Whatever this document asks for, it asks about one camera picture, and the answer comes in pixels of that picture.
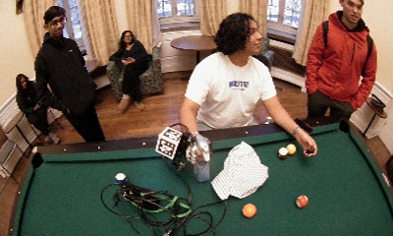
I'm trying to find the white marker cube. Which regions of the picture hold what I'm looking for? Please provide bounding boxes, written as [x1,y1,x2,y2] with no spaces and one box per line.
[154,126,183,160]

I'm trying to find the green pool table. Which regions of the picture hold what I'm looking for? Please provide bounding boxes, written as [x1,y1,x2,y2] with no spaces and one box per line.
[8,116,393,236]

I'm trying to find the white striped cloth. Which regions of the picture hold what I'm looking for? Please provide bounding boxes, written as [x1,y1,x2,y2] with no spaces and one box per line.
[208,141,270,201]

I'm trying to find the the person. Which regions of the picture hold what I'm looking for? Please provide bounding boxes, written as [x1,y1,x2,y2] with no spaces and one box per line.
[178,12,319,165]

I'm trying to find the orange billiard ball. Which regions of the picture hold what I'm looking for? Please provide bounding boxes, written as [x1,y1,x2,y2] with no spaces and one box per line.
[240,203,258,219]

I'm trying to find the patterned green armchair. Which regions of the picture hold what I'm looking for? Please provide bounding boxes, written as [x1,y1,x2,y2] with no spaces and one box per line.
[105,45,165,101]

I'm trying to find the white radiator cover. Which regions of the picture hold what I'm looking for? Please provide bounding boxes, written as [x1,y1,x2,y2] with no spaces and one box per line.
[158,29,214,74]

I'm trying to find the round wooden table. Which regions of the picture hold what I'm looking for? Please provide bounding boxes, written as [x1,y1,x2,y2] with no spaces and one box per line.
[169,34,218,65]

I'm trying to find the window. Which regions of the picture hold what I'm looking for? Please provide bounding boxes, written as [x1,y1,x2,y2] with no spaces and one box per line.
[267,0,303,29]
[155,0,201,20]
[57,0,86,47]

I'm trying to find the row of beige curtains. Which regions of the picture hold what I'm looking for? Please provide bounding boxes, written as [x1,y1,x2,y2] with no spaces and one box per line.
[22,0,331,67]

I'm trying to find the black glove cable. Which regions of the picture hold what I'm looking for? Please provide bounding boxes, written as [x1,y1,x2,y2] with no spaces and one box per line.
[167,122,194,198]

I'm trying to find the green strap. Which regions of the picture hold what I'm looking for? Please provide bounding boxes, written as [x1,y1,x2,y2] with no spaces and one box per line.
[125,192,193,219]

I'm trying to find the tangle of black cables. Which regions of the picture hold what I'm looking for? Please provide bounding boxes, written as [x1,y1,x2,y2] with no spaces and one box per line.
[99,181,227,236]

